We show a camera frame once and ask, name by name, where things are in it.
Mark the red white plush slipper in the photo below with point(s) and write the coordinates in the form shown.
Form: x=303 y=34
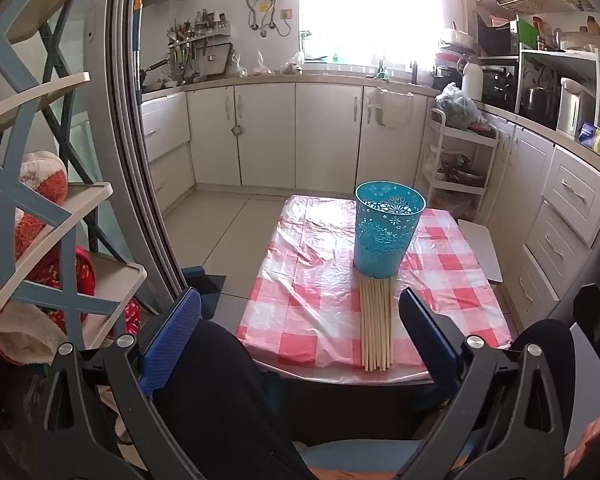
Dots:
x=20 y=335
x=40 y=180

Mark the black rice cooker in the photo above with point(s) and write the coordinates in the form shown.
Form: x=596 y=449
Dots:
x=537 y=102

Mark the row of wooden chopsticks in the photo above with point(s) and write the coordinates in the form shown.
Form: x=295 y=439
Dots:
x=375 y=325

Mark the white thermos jug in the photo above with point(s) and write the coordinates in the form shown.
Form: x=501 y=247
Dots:
x=472 y=80

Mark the black toaster oven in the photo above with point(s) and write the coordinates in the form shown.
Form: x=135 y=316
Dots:
x=497 y=85

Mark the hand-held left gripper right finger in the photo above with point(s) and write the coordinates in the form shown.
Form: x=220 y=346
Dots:
x=430 y=330

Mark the kitchen window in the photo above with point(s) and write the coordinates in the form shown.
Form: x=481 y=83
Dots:
x=365 y=5

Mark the plastic bag of vegetables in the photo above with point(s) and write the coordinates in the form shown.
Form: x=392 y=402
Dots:
x=455 y=107

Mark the white electric water boiler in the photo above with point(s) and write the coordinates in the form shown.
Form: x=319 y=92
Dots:
x=572 y=107

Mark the cream lower cabinets with drawers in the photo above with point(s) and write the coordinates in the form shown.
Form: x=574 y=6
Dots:
x=555 y=210

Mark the cream lower cabinets under window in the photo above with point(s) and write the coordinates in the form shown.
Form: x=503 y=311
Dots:
x=270 y=135

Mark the white counter shelf rack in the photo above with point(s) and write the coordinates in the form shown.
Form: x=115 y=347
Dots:
x=560 y=55

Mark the blue seat cushion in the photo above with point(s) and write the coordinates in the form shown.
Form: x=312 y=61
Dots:
x=360 y=452

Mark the red white checkered tablecloth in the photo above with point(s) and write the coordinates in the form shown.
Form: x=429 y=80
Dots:
x=305 y=285

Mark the metal pot with lid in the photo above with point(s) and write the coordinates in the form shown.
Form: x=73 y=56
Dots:
x=460 y=172

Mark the black microwave oven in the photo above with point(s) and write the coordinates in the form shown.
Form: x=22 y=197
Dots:
x=495 y=35

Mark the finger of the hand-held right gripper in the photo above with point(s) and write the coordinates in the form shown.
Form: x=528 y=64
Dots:
x=587 y=305

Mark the blue perforated plastic basket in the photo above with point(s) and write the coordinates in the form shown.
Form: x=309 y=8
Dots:
x=385 y=240

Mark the white bag holder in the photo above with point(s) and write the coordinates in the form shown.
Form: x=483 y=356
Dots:
x=387 y=107

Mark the dark blue stool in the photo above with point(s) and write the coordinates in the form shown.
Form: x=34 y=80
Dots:
x=205 y=285

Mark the blue and beige shelf rack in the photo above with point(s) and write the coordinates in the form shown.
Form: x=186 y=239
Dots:
x=10 y=195

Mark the wall utensil rack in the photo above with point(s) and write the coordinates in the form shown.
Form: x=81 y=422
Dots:
x=195 y=40

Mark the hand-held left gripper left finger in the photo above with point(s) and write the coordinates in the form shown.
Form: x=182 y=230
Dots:
x=172 y=340

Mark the white storage trolley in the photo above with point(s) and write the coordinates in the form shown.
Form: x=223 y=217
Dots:
x=432 y=160

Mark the person's left leg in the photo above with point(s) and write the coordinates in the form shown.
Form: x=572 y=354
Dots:
x=220 y=400

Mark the blue packet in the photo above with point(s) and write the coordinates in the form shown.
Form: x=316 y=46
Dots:
x=587 y=135

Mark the grey sliding door frame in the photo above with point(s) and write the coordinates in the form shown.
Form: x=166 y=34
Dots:
x=130 y=160

